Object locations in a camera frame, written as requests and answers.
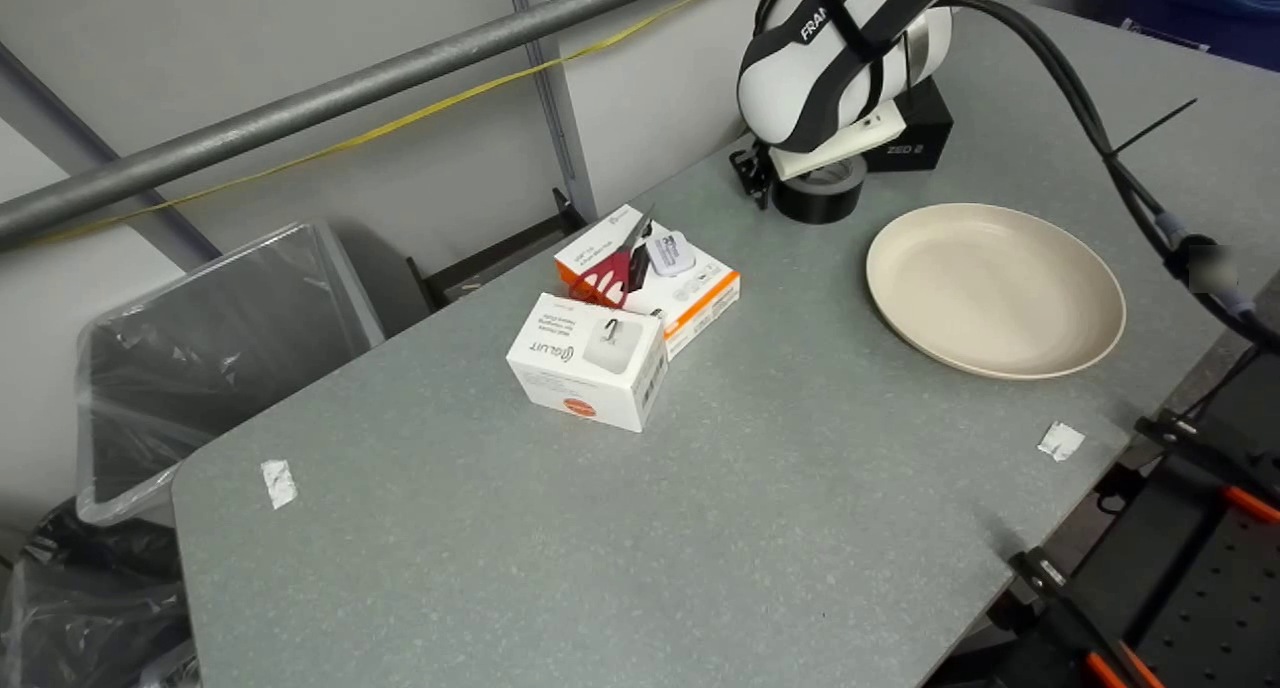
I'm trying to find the black tape roll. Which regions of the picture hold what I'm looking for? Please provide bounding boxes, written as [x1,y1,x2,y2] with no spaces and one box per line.
[771,153,868,226]

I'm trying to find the beige plate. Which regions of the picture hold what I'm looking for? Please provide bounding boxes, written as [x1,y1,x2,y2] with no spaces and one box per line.
[865,202,1128,381]

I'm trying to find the white tape scrap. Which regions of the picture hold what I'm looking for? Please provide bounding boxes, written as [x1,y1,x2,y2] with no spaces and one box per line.
[1037,421,1087,463]
[260,458,300,511]

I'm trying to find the white and orange box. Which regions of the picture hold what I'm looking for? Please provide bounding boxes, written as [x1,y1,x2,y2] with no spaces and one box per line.
[553,203,742,360]

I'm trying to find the red scissors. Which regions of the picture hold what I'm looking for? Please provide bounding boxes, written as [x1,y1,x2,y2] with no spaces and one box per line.
[569,208,658,310]

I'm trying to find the black box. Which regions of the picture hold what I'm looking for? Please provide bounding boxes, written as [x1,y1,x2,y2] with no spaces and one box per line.
[864,76,954,174]

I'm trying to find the small white box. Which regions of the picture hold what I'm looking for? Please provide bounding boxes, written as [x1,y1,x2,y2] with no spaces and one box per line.
[505,292,670,434]

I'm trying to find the grey padded pole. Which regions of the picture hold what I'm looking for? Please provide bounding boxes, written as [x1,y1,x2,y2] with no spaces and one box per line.
[0,0,723,251]

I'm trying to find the bin with clear liner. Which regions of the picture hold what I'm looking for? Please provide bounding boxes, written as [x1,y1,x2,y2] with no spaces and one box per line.
[74,222,387,528]

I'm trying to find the orange clamp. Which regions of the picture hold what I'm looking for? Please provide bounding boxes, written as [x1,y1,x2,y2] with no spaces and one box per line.
[1083,640,1168,688]
[1218,482,1280,527]

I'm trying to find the black rubbish bag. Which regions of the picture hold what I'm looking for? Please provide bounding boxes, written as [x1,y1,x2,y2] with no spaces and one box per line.
[0,496,198,688]

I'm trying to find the grey metal wall strip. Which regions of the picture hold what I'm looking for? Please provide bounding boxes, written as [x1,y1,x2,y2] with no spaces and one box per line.
[502,0,599,221]

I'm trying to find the black table bracket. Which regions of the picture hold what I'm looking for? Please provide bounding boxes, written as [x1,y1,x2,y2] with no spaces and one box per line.
[404,187,593,311]

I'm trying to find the yellow cable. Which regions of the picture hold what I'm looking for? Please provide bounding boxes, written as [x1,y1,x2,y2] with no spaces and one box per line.
[28,0,758,249]

